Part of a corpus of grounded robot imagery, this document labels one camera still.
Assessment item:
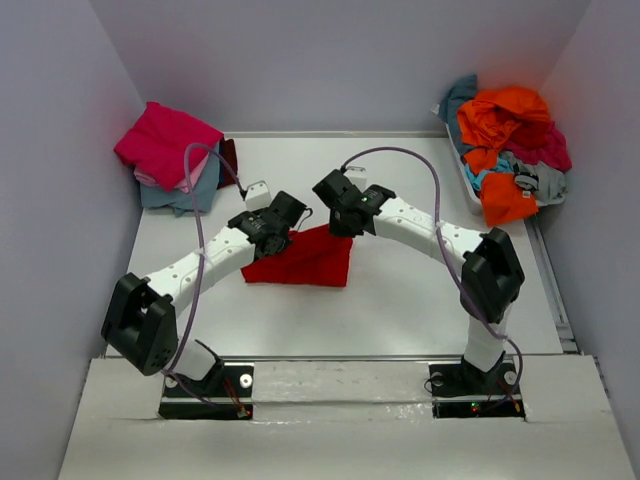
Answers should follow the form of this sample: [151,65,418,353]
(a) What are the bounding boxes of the red t shirt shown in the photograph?
[241,224,354,288]

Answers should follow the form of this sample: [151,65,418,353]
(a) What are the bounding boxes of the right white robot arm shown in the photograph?
[313,170,525,394]

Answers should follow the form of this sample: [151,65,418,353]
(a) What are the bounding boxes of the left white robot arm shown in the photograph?
[101,191,307,397]

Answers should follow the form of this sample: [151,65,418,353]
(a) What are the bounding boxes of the maroon folded t shirt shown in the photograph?
[218,137,238,189]

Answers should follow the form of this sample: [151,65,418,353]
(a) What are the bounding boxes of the grey-blue folded t shirt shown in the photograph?
[140,146,220,217]

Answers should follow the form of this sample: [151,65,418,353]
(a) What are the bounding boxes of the white laundry basket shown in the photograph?
[445,123,569,226]

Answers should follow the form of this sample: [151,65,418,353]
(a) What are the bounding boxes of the magenta folded t shirt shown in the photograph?
[114,102,223,191]

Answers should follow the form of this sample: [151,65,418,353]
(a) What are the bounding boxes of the pink folded t shirt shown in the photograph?
[133,155,209,193]

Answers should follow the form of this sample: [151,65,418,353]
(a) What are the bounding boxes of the light blue t shirt in pile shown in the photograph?
[464,156,513,193]

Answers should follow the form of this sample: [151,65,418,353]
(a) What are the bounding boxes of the orange t shirt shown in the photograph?
[457,87,551,227]

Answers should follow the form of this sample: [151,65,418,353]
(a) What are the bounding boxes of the teal-grey t shirt in pile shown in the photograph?
[433,74,478,134]

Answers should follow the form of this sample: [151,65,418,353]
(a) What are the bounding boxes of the grey t shirt in pile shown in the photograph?
[499,151,568,206]

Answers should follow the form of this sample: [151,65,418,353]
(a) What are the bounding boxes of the magenta t shirt in pile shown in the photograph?
[504,122,573,173]

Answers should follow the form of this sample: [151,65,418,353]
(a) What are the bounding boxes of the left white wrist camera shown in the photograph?
[244,180,272,211]

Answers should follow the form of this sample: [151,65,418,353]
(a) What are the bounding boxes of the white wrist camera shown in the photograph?
[344,166,368,192]
[244,180,272,211]

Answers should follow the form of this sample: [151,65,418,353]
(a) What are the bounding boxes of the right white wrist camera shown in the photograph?
[344,166,368,192]

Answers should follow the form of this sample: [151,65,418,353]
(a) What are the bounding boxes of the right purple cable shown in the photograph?
[341,146,524,416]

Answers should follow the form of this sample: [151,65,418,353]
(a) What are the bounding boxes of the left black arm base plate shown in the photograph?
[158,362,255,421]

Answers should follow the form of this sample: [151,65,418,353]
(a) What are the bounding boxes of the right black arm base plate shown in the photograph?
[423,361,526,419]

